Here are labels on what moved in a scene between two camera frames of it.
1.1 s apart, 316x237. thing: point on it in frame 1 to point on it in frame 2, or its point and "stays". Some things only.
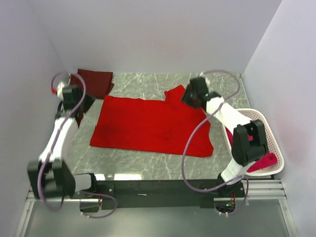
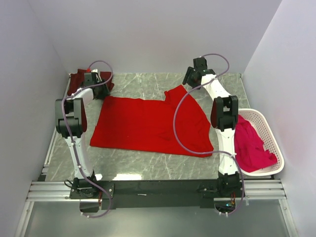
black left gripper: x=89 y=100 to x=106 y=92
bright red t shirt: x=156 y=127 stays
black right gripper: x=185 y=96 to x=189 y=72
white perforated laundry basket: x=273 y=145 stays
